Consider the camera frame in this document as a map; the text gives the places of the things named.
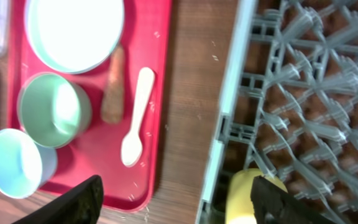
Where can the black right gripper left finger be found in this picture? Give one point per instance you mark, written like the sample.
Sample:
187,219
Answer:
82,204

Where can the grey dishwasher rack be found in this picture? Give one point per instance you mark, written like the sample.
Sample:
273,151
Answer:
289,106

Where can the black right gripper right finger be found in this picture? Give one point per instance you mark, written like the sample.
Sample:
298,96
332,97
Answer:
273,205

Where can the yellow plastic cup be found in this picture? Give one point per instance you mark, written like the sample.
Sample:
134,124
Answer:
239,207

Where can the white plastic spoon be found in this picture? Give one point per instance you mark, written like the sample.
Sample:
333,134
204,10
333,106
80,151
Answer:
131,148

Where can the green bowl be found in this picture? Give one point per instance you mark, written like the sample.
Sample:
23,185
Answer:
53,110

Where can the red serving tray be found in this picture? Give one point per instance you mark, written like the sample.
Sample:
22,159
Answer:
97,150

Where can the light blue plate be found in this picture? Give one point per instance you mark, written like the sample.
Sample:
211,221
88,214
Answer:
73,36

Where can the light blue small bowl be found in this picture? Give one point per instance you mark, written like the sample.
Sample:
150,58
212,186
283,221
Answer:
25,166

